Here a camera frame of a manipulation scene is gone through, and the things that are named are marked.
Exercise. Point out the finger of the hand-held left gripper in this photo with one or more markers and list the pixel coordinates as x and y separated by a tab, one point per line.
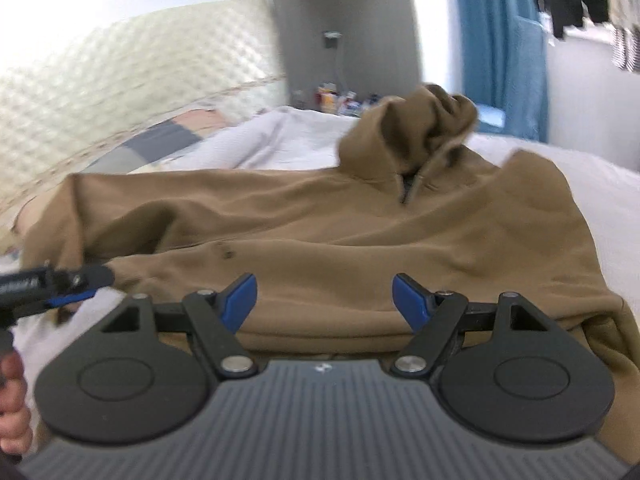
70	300
85	276

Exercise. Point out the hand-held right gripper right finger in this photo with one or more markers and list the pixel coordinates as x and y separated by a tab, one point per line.
410	300

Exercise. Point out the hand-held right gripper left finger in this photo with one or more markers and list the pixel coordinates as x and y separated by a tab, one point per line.
240	300

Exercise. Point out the brown hoodie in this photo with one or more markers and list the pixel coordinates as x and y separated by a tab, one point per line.
350	220

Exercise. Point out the person's left hand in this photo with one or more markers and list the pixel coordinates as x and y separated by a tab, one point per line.
14	410

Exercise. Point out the checked pillow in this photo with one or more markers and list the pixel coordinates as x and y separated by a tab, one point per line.
155	140

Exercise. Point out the white quilt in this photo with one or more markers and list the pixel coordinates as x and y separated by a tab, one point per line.
280	135

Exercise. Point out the blue covered seat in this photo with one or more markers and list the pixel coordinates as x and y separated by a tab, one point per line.
492	120

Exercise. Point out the cream quilted headboard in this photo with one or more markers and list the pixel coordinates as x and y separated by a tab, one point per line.
130	75

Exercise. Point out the cluster of small bottles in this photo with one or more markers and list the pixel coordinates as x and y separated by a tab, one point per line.
340	100

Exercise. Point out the blue curtain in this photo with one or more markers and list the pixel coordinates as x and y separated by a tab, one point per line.
500	50

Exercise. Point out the grey wardrobe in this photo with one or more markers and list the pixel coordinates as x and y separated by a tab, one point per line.
345	5

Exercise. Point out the striped hanging garment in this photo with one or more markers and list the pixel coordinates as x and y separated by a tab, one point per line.
627	50

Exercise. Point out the grey wall charger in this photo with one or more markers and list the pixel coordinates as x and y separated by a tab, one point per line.
331	40

